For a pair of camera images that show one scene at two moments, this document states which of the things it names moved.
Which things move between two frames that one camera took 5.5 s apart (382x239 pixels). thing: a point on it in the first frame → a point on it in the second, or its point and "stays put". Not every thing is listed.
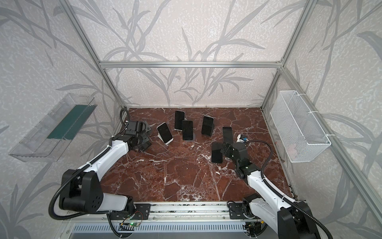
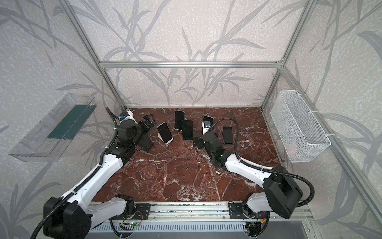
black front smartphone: [227, 135] stays put
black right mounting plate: [237, 210] stays put
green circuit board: [133, 224] stays put
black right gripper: [226, 148] → [200, 142]
